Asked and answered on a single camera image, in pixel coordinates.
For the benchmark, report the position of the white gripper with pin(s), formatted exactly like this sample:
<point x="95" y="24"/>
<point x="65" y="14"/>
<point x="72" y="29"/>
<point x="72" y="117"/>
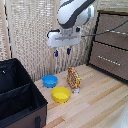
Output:
<point x="63" y="39"/>

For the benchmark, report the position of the blue plastic bowl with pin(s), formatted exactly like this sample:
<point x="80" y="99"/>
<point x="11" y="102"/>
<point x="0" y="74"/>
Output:
<point x="49" y="80"/>

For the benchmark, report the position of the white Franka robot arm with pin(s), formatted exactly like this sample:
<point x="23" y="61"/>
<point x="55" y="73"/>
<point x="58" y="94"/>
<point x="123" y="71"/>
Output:
<point x="71" y="11"/>

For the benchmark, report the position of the black-framed drawer cabinet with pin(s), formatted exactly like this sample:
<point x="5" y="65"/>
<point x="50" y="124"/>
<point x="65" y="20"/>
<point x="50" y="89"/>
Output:
<point x="93" y="33"/>

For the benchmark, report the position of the yellow plastic bowl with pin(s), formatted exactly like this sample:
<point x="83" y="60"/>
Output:
<point x="61" y="94"/>

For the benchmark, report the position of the beige woven screen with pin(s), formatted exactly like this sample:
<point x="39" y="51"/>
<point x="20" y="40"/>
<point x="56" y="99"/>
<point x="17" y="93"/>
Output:
<point x="31" y="33"/>

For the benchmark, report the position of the black fabric storage box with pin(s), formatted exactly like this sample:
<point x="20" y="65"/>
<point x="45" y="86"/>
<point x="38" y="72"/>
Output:
<point x="18" y="96"/>

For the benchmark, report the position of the light wooden screen post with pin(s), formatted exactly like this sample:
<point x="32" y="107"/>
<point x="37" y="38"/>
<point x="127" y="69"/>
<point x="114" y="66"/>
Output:
<point x="53" y="65"/>
<point x="3" y="30"/>

